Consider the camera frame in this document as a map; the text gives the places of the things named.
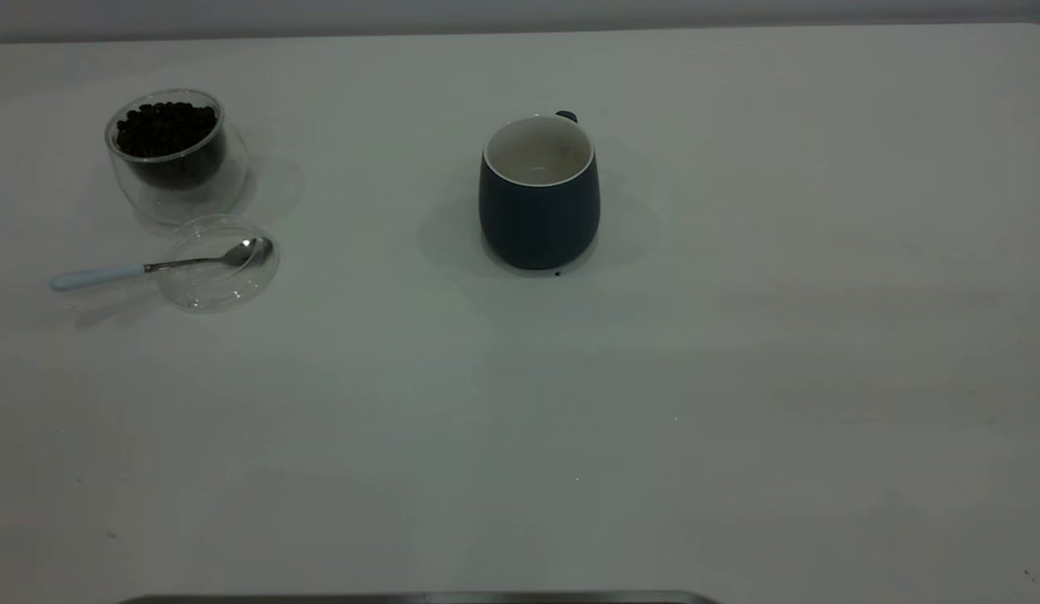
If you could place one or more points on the dark grey ceramic mug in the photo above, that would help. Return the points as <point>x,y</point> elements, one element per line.
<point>538,226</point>

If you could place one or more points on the clear glass lid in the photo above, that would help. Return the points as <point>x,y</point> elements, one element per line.
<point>222,285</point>

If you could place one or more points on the dark coffee beans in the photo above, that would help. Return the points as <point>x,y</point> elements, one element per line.
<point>168,134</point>

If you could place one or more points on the clear double-wall glass cup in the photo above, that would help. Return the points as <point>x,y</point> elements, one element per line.
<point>189,197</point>

